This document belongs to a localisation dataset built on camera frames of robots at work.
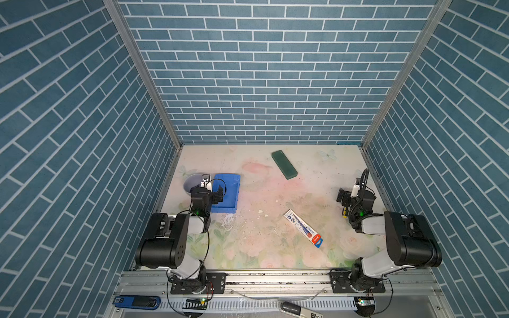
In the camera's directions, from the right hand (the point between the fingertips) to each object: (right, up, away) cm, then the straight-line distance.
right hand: (353, 190), depth 95 cm
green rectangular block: (-32, +13, +16) cm, 37 cm away
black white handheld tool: (-34, -35, -30) cm, 57 cm away
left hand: (-67, +3, -1) cm, 67 cm away
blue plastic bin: (-60, +2, +3) cm, 60 cm away
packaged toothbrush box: (-25, -16, -8) cm, 31 cm away
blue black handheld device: (-87, -34, -28) cm, 97 cm away
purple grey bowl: (-80, +4, +3) cm, 80 cm away
